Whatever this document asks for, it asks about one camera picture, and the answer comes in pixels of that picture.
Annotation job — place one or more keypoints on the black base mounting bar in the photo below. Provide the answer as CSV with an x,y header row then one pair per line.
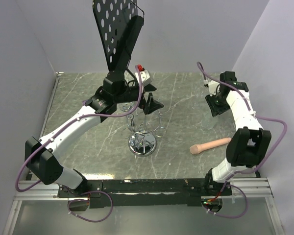
x,y
147,192

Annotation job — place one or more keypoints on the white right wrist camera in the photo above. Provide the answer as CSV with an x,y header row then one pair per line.
x,y
213,86

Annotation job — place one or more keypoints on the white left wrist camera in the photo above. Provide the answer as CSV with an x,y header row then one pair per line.
x,y
146,78

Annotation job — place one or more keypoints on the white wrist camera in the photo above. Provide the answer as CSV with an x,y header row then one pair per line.
x,y
146,78
213,86

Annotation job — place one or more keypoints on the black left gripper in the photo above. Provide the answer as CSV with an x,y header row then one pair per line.
x,y
152,105

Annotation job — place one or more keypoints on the clear wine glass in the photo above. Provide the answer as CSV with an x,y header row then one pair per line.
x,y
125,107
208,122
198,95

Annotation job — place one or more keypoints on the black music stand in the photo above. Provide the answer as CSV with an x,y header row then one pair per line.
x,y
119,24

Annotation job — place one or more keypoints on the chrome wine glass rack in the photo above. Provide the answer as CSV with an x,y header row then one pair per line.
x,y
144,131

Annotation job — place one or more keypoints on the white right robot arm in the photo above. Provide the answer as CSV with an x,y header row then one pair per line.
x,y
250,142

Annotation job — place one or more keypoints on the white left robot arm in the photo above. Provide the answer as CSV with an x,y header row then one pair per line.
x,y
41,155

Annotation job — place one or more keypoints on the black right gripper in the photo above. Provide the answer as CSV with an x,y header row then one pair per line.
x,y
215,109

